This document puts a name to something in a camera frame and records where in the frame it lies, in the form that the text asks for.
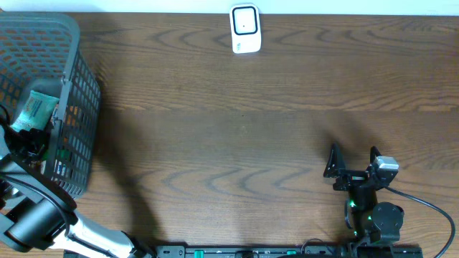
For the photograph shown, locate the teal wet wipes packet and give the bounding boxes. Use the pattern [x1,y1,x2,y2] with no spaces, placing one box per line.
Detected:
[11,90,60,132]

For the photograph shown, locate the orange Kleenex tissue pack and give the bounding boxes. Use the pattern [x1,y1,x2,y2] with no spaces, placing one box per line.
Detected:
[65,105,79,127]

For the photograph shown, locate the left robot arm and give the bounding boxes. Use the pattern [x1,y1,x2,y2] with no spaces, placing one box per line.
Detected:
[1,125,157,257]

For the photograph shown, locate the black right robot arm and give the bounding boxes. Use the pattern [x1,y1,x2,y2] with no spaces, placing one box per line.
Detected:
[323,143,404,244]

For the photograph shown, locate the grey plastic mesh basket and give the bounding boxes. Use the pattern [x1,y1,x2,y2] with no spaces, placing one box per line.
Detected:
[1,11,101,198]

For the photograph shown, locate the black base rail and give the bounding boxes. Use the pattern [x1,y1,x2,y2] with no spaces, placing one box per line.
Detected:
[153,243,424,258]

